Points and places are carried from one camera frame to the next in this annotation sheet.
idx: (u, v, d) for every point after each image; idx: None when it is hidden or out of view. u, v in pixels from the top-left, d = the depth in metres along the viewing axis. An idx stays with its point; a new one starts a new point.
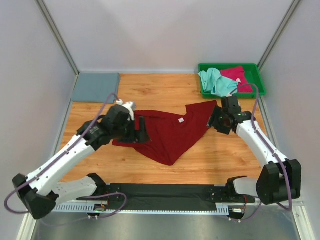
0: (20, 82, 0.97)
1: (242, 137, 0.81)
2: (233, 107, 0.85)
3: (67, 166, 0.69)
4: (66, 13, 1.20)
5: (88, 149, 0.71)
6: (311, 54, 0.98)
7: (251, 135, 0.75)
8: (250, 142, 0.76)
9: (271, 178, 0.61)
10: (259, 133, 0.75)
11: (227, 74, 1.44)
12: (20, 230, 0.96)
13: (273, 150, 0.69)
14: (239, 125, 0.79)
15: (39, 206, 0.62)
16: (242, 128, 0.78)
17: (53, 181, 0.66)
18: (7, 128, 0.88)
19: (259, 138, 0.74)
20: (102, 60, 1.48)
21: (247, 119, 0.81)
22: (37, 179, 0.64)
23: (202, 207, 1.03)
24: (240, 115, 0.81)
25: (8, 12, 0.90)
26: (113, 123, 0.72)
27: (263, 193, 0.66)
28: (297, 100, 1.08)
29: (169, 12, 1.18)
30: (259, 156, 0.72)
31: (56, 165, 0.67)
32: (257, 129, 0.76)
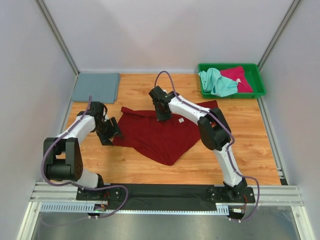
0: (20, 82, 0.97)
1: (177, 112, 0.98)
2: (159, 94, 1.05)
3: (85, 129, 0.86)
4: (66, 14, 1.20)
5: (92, 120, 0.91)
6: (311, 53, 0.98)
7: (181, 107, 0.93)
8: (184, 112, 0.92)
9: (206, 127, 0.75)
10: (185, 102, 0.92)
11: (227, 74, 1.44)
12: (20, 230, 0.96)
13: (198, 108, 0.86)
14: (170, 105, 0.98)
15: (76, 154, 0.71)
16: (173, 105, 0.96)
17: (79, 136, 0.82)
18: (7, 128, 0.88)
19: (185, 106, 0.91)
20: (101, 61, 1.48)
21: (173, 96, 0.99)
22: (68, 134, 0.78)
23: (202, 207, 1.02)
24: (167, 97, 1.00)
25: (8, 12, 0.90)
26: (97, 109, 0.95)
27: (209, 141, 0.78)
28: (297, 99, 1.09)
29: (168, 13, 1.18)
30: (193, 118, 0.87)
31: (78, 125, 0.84)
32: (181, 100, 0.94)
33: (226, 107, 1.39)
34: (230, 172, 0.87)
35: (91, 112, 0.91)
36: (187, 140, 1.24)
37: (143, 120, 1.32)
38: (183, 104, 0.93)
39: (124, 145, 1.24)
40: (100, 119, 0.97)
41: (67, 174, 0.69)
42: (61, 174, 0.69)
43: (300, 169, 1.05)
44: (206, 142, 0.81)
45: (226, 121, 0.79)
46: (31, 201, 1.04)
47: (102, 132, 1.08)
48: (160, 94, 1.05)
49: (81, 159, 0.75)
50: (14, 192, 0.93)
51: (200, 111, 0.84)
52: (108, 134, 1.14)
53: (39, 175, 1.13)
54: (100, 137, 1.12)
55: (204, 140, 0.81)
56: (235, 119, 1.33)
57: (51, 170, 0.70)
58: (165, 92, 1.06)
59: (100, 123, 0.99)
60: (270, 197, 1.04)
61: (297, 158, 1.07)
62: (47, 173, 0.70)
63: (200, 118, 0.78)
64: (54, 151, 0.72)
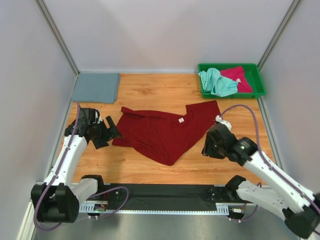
0: (20, 82, 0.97)
1: (249, 170, 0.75)
2: (227, 137, 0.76)
3: (75, 157, 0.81)
4: (66, 13, 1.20)
5: (83, 140, 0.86)
6: (311, 54, 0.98)
7: (268, 173, 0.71)
8: (265, 178, 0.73)
9: (304, 217, 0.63)
10: (275, 169, 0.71)
11: (227, 74, 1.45)
12: (20, 231, 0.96)
13: (300, 190, 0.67)
14: (248, 162, 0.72)
15: (69, 200, 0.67)
16: (255, 166, 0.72)
17: (70, 172, 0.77)
18: (7, 128, 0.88)
19: (277, 177, 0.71)
20: (101, 61, 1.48)
21: (250, 149, 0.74)
22: (56, 177, 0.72)
23: (202, 207, 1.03)
24: (243, 148, 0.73)
25: (8, 11, 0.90)
26: (88, 120, 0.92)
27: (300, 230, 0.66)
28: (297, 100, 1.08)
29: (169, 12, 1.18)
30: (285, 195, 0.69)
31: (67, 159, 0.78)
32: (270, 165, 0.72)
33: (226, 107, 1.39)
34: (249, 197, 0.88)
35: (81, 128, 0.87)
36: (187, 139, 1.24)
37: (143, 120, 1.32)
38: (271, 170, 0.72)
39: (124, 145, 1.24)
40: (91, 132, 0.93)
41: (63, 219, 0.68)
42: (57, 220, 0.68)
43: (300, 169, 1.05)
44: (289, 224, 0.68)
45: None
46: (31, 201, 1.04)
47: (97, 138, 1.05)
48: (227, 139, 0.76)
49: (75, 198, 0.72)
50: (15, 192, 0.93)
51: (302, 196, 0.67)
52: (104, 139, 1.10)
53: (40, 175, 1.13)
54: (96, 143, 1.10)
55: (289, 222, 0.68)
56: (235, 119, 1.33)
57: (46, 217, 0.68)
58: (233, 135, 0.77)
59: (92, 135, 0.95)
60: None
61: (297, 158, 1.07)
62: (42, 219, 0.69)
63: (305, 209, 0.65)
64: (45, 198, 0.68)
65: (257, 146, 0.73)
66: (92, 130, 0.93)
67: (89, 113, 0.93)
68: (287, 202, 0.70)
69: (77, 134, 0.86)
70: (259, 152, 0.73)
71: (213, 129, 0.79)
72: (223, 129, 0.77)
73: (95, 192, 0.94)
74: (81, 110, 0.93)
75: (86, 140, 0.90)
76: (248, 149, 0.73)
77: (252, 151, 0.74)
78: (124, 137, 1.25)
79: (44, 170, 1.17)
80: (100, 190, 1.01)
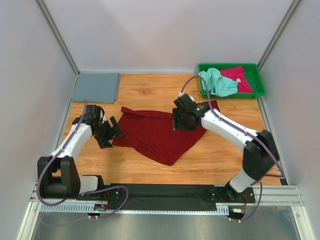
0: (20, 82, 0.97)
1: (208, 128, 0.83)
2: (188, 103, 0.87)
3: (80, 141, 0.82)
4: (65, 13, 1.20)
5: (89, 129, 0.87)
6: (311, 54, 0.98)
7: (219, 124, 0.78)
8: (220, 130, 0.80)
9: (248, 152, 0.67)
10: (224, 119, 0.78)
11: (226, 74, 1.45)
12: (20, 230, 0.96)
13: (243, 130, 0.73)
14: (203, 120, 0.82)
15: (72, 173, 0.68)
16: (207, 120, 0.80)
17: (75, 150, 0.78)
18: (7, 128, 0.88)
19: (227, 125, 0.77)
20: (101, 61, 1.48)
21: (206, 110, 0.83)
22: (62, 151, 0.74)
23: (202, 207, 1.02)
24: (199, 110, 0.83)
25: (8, 12, 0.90)
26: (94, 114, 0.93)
27: (254, 170, 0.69)
28: (297, 100, 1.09)
29: (168, 12, 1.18)
30: (234, 140, 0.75)
31: (73, 140, 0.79)
32: (220, 116, 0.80)
33: (226, 107, 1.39)
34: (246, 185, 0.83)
35: (87, 120, 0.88)
36: (187, 139, 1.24)
37: (143, 120, 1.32)
38: (222, 121, 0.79)
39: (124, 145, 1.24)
40: (97, 125, 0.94)
41: (65, 194, 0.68)
42: (58, 194, 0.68)
43: (300, 169, 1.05)
44: (245, 168, 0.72)
45: (274, 148, 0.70)
46: (30, 201, 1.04)
47: (101, 135, 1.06)
48: (189, 105, 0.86)
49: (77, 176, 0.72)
50: (15, 192, 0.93)
51: (246, 134, 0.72)
52: (107, 137, 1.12)
53: None
54: (99, 141, 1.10)
55: (246, 167, 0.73)
56: (235, 120, 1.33)
57: (48, 191, 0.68)
58: (194, 102, 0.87)
59: (97, 128, 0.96)
60: (270, 197, 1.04)
61: (297, 158, 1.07)
62: (43, 192, 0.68)
63: (248, 145, 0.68)
64: (49, 170, 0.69)
65: (211, 106, 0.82)
66: (97, 124, 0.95)
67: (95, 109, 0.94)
68: (238, 145, 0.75)
69: (84, 124, 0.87)
70: (211, 111, 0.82)
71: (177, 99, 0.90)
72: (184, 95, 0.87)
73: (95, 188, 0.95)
74: (88, 107, 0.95)
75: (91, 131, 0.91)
76: (204, 110, 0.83)
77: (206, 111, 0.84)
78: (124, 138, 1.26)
79: None
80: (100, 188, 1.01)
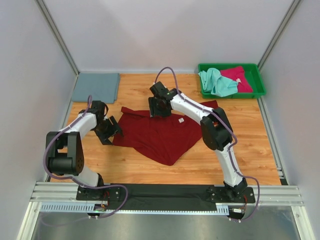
0: (21, 82, 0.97)
1: (177, 109, 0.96)
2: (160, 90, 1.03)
3: (86, 126, 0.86)
4: (66, 14, 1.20)
5: (94, 118, 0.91)
6: (311, 54, 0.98)
7: (183, 105, 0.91)
8: (186, 110, 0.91)
9: (203, 124, 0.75)
10: (188, 100, 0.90)
11: (226, 74, 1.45)
12: (20, 230, 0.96)
13: (200, 107, 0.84)
14: (172, 102, 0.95)
15: (78, 148, 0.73)
16: (174, 102, 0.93)
17: (81, 132, 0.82)
18: (7, 128, 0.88)
19: (189, 105, 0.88)
20: (101, 61, 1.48)
21: (174, 94, 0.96)
22: (69, 128, 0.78)
23: (203, 207, 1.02)
24: (169, 94, 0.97)
25: (8, 12, 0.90)
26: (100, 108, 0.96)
27: (211, 142, 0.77)
28: (297, 100, 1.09)
29: (168, 13, 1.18)
30: (195, 117, 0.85)
31: (80, 123, 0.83)
32: (184, 98, 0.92)
33: (226, 107, 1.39)
34: (230, 173, 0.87)
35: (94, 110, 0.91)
36: (187, 139, 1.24)
37: (143, 120, 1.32)
38: (186, 102, 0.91)
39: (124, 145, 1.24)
40: (100, 117, 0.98)
41: (69, 168, 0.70)
42: (63, 167, 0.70)
43: (300, 169, 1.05)
44: (206, 141, 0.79)
45: (228, 121, 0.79)
46: (31, 201, 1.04)
47: (103, 130, 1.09)
48: (161, 91, 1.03)
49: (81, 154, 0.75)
50: (15, 192, 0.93)
51: (203, 110, 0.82)
52: (108, 134, 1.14)
53: (39, 175, 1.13)
54: (100, 136, 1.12)
55: (206, 139, 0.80)
56: (235, 120, 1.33)
57: (53, 164, 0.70)
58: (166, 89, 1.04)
59: (100, 121, 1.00)
60: (270, 197, 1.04)
61: (297, 158, 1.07)
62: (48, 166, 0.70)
63: (204, 119, 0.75)
64: (56, 145, 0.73)
65: (177, 91, 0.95)
66: (102, 117, 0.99)
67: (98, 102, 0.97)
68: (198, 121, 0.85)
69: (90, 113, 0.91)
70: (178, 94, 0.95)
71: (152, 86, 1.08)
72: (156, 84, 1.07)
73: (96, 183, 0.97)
74: (93, 101, 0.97)
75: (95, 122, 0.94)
76: (172, 94, 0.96)
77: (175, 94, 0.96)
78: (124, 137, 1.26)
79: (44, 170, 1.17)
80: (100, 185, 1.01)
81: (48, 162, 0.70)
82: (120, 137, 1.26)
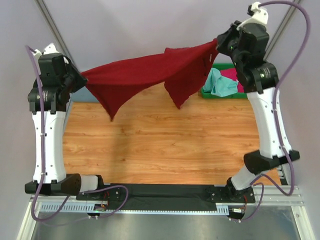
0: (20, 82, 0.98)
1: (251, 103, 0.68)
2: (257, 53, 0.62)
3: (57, 142, 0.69)
4: (65, 14, 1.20)
5: (59, 114, 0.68)
6: (311, 54, 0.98)
7: (266, 114, 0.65)
8: (262, 121, 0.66)
9: (266, 164, 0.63)
10: (276, 113, 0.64)
11: (227, 74, 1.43)
12: (21, 230, 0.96)
13: (283, 142, 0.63)
14: (256, 94, 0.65)
15: (68, 190, 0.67)
16: (259, 101, 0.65)
17: (58, 160, 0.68)
18: (7, 128, 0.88)
19: (272, 123, 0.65)
20: (101, 61, 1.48)
21: (268, 83, 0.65)
22: (45, 174, 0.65)
23: (203, 207, 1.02)
24: (263, 75, 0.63)
25: (8, 12, 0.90)
26: (55, 77, 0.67)
27: (252, 167, 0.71)
28: (297, 100, 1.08)
29: (168, 12, 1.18)
30: (264, 142, 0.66)
31: (49, 151, 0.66)
32: (276, 108, 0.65)
33: (227, 107, 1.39)
34: (245, 183, 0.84)
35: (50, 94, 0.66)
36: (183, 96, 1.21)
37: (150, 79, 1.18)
38: (272, 114, 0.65)
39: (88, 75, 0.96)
40: (66, 97, 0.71)
41: None
42: None
43: (300, 169, 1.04)
44: (248, 159, 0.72)
45: None
46: (31, 201, 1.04)
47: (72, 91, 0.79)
48: (255, 56, 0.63)
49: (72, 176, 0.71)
50: (15, 192, 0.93)
51: (280, 147, 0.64)
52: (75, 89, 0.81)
53: None
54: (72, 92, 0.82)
55: (250, 158, 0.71)
56: (235, 120, 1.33)
57: None
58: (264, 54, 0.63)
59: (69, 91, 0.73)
60: (270, 197, 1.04)
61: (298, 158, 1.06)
62: None
63: (274, 160, 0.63)
64: None
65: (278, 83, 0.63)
66: (65, 88, 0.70)
67: (55, 65, 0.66)
68: (261, 140, 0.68)
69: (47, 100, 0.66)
70: (274, 89, 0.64)
71: (252, 33, 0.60)
72: (264, 39, 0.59)
73: (96, 187, 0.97)
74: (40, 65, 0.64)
75: (62, 107, 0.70)
76: (267, 82, 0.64)
77: (269, 85, 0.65)
78: (150, 57, 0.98)
79: None
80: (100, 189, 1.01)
81: None
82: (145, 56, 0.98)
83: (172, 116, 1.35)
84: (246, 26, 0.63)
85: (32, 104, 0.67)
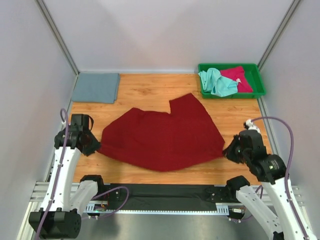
0: (20, 82, 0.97)
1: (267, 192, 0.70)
2: (257, 148, 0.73)
3: (70, 174, 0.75)
4: (65, 14, 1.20)
5: (76, 151, 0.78)
6: (311, 54, 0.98)
7: (283, 204, 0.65)
8: (280, 210, 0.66)
9: None
10: (293, 204, 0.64)
11: (227, 74, 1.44)
12: (20, 230, 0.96)
13: (306, 233, 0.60)
14: (269, 184, 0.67)
15: (70, 224, 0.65)
16: (273, 191, 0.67)
17: (67, 192, 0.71)
18: (7, 128, 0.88)
19: (292, 213, 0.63)
20: (101, 61, 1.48)
21: (279, 176, 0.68)
22: (52, 202, 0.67)
23: (203, 207, 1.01)
24: (272, 167, 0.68)
25: (8, 12, 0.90)
26: (80, 125, 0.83)
27: None
28: (297, 101, 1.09)
29: (168, 12, 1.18)
30: (288, 233, 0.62)
31: (61, 178, 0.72)
32: (291, 197, 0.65)
33: (227, 107, 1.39)
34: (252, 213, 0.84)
35: (73, 133, 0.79)
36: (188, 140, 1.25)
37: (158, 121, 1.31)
38: (288, 203, 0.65)
39: (113, 138, 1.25)
40: (85, 140, 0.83)
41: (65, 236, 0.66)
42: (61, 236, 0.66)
43: (299, 169, 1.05)
44: None
45: None
46: (30, 201, 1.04)
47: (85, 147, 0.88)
48: (257, 150, 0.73)
49: (76, 213, 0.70)
50: (15, 192, 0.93)
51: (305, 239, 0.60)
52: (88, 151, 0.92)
53: (39, 175, 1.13)
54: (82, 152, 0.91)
55: None
56: (235, 120, 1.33)
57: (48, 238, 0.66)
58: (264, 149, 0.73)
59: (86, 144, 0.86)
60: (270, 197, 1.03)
61: (298, 158, 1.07)
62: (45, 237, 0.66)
63: None
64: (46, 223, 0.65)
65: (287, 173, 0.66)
66: (85, 138, 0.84)
67: (83, 120, 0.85)
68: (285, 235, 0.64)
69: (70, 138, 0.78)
70: (285, 179, 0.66)
71: (246, 134, 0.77)
72: (257, 137, 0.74)
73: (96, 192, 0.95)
74: (73, 117, 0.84)
75: (79, 149, 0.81)
76: (276, 172, 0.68)
77: (280, 175, 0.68)
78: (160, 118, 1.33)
79: (43, 170, 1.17)
80: (100, 189, 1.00)
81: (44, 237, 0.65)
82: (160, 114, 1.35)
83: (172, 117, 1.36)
84: (242, 132, 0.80)
85: (56, 143, 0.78)
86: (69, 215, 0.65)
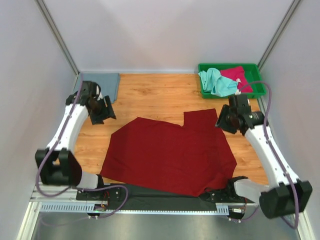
0: (20, 82, 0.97)
1: (250, 141, 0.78)
2: (242, 106, 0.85)
3: (77, 126, 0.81)
4: (65, 14, 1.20)
5: (84, 110, 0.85)
6: (311, 54, 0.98)
7: (263, 145, 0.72)
8: (262, 153, 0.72)
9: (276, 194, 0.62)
10: (271, 143, 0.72)
11: (227, 74, 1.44)
12: (20, 230, 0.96)
13: (285, 169, 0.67)
14: (249, 130, 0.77)
15: (72, 168, 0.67)
16: (253, 135, 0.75)
17: (72, 140, 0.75)
18: (7, 128, 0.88)
19: (271, 153, 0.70)
20: (101, 61, 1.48)
21: (258, 123, 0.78)
22: (59, 142, 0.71)
23: (202, 207, 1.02)
24: (252, 117, 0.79)
25: (8, 11, 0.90)
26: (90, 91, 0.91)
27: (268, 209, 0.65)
28: (297, 100, 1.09)
29: (168, 12, 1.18)
30: (270, 170, 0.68)
31: (68, 127, 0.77)
32: (269, 139, 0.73)
33: None
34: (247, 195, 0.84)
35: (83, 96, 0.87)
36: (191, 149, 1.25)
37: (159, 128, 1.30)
38: (268, 144, 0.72)
39: (117, 146, 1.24)
40: (93, 104, 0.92)
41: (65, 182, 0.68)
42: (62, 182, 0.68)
43: (300, 169, 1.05)
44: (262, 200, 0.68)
45: (303, 202, 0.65)
46: (30, 201, 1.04)
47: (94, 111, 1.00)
48: (242, 108, 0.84)
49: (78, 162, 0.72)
50: (14, 192, 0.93)
51: (285, 175, 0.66)
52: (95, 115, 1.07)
53: None
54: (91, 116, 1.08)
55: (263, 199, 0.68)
56: None
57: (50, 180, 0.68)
58: (248, 107, 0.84)
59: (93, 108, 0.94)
60: None
61: (298, 158, 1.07)
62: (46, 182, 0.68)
63: (281, 187, 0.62)
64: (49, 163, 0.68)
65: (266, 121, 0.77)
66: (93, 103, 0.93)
67: (93, 86, 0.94)
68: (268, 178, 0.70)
69: (79, 100, 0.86)
70: (264, 126, 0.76)
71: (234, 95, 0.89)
72: (243, 96, 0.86)
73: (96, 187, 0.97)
74: (83, 82, 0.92)
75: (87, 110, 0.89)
76: (257, 121, 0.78)
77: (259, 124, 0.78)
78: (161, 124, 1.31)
79: None
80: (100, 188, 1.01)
81: (45, 180, 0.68)
82: (165, 126, 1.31)
83: (172, 116, 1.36)
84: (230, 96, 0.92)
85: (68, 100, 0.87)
86: (72, 156, 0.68)
